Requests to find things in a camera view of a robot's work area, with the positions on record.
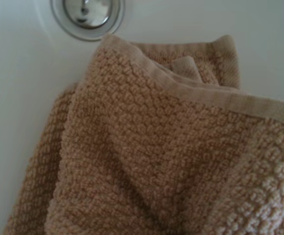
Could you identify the tan terry towel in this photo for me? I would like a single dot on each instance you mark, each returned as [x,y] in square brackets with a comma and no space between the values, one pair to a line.
[132,147]

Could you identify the chrome sink drain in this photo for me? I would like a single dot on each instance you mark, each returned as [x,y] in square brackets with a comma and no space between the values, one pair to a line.
[88,14]

